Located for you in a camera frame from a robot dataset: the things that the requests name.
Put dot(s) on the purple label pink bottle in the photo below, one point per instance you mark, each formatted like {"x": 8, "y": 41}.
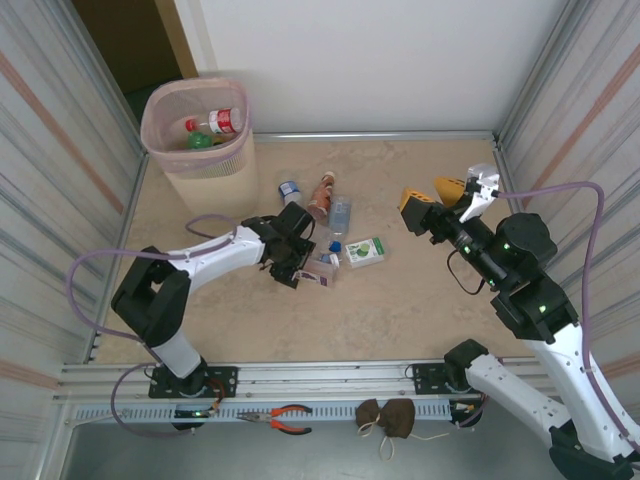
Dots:
{"x": 320, "y": 275}

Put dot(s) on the orange brown tea bottle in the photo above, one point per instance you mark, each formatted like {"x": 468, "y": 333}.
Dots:
{"x": 320, "y": 197}

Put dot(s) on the red label red cap bottle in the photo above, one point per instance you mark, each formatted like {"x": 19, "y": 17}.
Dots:
{"x": 222, "y": 120}

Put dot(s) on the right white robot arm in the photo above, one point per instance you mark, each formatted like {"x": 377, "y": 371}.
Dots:
{"x": 565, "y": 360}

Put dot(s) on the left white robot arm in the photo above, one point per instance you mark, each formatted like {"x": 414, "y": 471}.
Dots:
{"x": 220, "y": 252}

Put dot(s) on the beige slatted waste bin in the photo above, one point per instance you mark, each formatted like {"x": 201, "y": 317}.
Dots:
{"x": 220, "y": 192}

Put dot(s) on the pink plastic bin liner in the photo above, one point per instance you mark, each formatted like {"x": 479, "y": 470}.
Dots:
{"x": 195, "y": 165}

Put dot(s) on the blue bottle cap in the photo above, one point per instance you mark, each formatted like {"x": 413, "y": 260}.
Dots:
{"x": 335, "y": 246}

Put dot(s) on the small blue label bottle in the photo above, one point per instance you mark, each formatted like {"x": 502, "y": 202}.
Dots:
{"x": 289, "y": 190}

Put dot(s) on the grey label clear bottle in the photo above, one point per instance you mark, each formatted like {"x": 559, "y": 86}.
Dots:
{"x": 339, "y": 215}

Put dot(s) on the white green lime packet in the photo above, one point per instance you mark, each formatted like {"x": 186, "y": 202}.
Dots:
{"x": 367, "y": 252}

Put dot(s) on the brown cloth pouch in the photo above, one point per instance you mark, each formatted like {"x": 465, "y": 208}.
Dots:
{"x": 369, "y": 412}
{"x": 397, "y": 417}

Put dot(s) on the small controller board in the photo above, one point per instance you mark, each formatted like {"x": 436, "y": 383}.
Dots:
{"x": 462, "y": 409}
{"x": 195, "y": 414}

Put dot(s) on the dark brown door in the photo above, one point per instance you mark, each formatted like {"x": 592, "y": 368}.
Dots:
{"x": 115, "y": 35}

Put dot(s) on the aluminium frame bar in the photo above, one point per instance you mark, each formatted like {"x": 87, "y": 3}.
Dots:
{"x": 375, "y": 136}

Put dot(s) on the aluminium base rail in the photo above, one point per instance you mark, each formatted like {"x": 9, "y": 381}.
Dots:
{"x": 325, "y": 380}

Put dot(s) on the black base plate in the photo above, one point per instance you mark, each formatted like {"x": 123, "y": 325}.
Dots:
{"x": 425, "y": 377}
{"x": 226, "y": 380}

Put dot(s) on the light wooden door frame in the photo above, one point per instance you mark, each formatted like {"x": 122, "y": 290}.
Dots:
{"x": 177, "y": 35}

